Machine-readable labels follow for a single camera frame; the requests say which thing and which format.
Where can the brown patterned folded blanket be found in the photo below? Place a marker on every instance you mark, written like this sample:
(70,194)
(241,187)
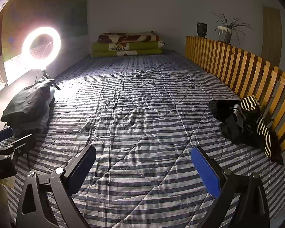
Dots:
(128,38)

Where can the wooden slatted bed rail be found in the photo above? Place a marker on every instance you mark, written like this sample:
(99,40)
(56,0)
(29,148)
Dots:
(228,59)

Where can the black yellow striped garment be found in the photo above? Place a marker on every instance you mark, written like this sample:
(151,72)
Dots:
(251,102)

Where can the blue striped bed sheet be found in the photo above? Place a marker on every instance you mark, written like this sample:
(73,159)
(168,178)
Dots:
(137,104)

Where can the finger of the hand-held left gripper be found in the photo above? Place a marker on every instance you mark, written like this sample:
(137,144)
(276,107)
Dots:
(25,144)
(2,133)

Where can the black tripod stand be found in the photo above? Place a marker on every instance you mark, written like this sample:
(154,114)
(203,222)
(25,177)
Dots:
(47,76)

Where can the dark ceramic vase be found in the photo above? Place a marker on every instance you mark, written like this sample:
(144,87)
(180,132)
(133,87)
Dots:
(201,29)

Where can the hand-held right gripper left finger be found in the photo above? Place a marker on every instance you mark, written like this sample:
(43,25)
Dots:
(83,168)

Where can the black folded garment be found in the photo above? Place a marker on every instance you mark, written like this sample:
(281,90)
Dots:
(28,102)

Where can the black crumpled garment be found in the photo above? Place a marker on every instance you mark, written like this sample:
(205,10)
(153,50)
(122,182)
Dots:
(219,110)

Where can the grey folded garment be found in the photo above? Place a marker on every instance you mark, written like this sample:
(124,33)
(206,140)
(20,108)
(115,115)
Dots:
(41,121)

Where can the wooden door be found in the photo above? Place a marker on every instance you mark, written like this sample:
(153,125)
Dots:
(272,33)

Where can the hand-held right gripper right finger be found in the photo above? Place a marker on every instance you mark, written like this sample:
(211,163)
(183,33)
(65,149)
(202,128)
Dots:
(205,171)

